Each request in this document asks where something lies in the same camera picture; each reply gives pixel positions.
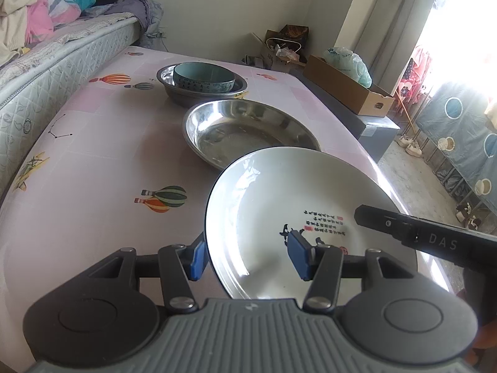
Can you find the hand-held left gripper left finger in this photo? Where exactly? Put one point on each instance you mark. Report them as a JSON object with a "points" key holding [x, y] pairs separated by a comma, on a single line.
{"points": [[198, 258]]}

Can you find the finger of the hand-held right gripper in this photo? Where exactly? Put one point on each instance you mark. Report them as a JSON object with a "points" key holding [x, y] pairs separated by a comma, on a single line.
{"points": [[376, 219]]}

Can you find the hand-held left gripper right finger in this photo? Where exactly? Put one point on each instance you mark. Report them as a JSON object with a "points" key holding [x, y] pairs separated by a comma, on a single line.
{"points": [[299, 256]]}

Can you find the white printed ceramic plate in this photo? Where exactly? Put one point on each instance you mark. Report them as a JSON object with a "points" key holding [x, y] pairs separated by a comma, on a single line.
{"points": [[252, 209]]}

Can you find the teal ceramic bowl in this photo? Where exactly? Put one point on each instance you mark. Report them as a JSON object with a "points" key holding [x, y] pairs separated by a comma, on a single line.
{"points": [[202, 85]]}

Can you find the brown shoe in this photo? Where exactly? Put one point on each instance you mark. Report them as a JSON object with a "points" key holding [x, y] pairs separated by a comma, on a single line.
{"points": [[474, 223], [464, 211]]}

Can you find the white shoe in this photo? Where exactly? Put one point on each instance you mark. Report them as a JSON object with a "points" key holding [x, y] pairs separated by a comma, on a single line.
{"points": [[403, 140], [414, 149]]}

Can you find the grey cabinet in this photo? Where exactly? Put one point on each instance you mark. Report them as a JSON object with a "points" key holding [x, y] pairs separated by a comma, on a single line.
{"points": [[374, 136]]}

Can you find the blue dotted cloth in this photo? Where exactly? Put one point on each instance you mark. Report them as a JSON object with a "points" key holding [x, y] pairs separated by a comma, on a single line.
{"points": [[458, 132]]}

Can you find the long brown cardboard box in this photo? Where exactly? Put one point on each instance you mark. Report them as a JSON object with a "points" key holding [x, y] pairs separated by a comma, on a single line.
{"points": [[341, 85]]}

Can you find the pink printed tablecloth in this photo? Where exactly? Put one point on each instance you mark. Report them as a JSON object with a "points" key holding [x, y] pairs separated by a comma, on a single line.
{"points": [[116, 132]]}

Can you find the hanging pink red clothes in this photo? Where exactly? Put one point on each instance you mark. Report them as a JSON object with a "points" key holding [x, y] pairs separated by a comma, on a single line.
{"points": [[415, 74]]}

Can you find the pale green plastic bag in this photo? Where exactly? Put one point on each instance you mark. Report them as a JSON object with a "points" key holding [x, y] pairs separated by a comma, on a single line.
{"points": [[349, 64]]}

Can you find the small green box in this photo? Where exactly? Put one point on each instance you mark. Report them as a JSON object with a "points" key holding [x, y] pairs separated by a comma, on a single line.
{"points": [[252, 61]]}

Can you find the dark brown paper bag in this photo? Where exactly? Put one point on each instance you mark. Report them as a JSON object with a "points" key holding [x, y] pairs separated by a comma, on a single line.
{"points": [[295, 33]]}

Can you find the quilted white mattress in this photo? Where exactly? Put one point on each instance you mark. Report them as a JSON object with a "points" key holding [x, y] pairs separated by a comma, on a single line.
{"points": [[58, 77]]}

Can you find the grey blanket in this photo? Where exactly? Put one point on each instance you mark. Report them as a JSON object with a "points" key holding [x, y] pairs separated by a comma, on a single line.
{"points": [[143, 11]]}

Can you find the cream garment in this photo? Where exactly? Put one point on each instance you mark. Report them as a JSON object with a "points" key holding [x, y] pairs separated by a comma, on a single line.
{"points": [[11, 23]]}

